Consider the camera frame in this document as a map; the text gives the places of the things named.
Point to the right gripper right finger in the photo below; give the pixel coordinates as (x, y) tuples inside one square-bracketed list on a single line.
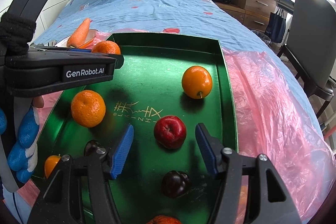
[(268, 199)]

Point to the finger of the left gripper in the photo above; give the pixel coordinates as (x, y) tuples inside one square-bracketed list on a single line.
[(48, 56)]

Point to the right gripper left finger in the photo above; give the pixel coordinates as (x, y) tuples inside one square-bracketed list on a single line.
[(60, 201)]

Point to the mandarin orange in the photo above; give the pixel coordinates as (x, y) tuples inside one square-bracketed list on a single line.
[(106, 46), (88, 108)]

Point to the orange with stem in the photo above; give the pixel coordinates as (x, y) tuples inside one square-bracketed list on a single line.
[(50, 164), (197, 82)]

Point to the dark plum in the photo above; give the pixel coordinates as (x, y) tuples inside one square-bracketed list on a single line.
[(93, 147), (175, 184)]

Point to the small red apple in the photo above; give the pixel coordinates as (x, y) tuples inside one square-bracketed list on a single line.
[(163, 219)]

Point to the blue white gloved left hand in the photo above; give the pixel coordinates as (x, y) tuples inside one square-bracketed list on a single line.
[(19, 160)]

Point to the orange rimmed white plate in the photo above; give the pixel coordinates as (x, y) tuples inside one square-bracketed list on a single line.
[(89, 39)]

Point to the orange carrot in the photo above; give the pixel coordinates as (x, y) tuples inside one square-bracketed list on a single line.
[(79, 36)]

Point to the green rectangular tray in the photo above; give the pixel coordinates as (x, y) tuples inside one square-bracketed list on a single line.
[(146, 88)]

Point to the blue patterned bedsheet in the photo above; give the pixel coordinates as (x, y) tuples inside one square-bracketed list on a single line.
[(201, 18)]

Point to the pink plastic sheet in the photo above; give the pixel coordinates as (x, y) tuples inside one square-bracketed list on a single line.
[(269, 121)]

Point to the wooden drawer cabinet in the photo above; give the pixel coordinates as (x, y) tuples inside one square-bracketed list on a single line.
[(254, 14)]

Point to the black mesh wastebasket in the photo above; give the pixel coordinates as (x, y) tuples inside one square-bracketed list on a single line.
[(263, 37)]

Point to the dark blue tote bag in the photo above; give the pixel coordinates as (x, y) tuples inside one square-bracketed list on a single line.
[(276, 26)]

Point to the grey office chair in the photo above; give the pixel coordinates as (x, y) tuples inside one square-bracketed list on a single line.
[(310, 47)]

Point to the desk by window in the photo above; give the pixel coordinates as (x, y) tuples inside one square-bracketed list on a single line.
[(286, 5)]

